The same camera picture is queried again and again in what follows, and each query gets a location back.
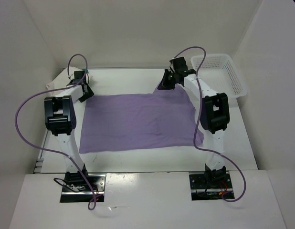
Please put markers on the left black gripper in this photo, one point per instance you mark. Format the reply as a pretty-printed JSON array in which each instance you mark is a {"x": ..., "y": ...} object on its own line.
[{"x": 89, "y": 93}]

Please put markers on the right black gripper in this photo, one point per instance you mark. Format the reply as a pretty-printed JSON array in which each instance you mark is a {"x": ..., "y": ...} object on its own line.
[{"x": 164, "y": 84}]

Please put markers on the white t shirt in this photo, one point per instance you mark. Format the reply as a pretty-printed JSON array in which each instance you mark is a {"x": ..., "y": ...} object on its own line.
[{"x": 61, "y": 80}]

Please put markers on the purple t shirt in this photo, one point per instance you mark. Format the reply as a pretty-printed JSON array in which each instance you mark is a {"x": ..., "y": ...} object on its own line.
[{"x": 164, "y": 118}]

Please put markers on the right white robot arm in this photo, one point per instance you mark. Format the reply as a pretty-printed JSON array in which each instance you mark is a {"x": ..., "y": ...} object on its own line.
[{"x": 214, "y": 117}]

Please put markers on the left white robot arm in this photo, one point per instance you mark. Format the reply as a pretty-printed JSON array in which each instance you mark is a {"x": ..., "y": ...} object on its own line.
[{"x": 60, "y": 120}]

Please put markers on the white plastic basket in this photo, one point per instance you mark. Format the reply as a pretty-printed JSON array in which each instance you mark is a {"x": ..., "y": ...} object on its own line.
[{"x": 219, "y": 72}]

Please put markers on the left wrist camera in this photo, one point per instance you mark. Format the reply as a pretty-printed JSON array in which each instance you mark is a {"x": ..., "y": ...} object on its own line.
[{"x": 80, "y": 76}]

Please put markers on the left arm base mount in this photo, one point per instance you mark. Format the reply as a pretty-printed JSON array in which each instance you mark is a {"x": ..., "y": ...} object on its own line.
[{"x": 81, "y": 193}]

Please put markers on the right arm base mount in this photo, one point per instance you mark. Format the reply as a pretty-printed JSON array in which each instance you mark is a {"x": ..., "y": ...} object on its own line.
[{"x": 201, "y": 190}]

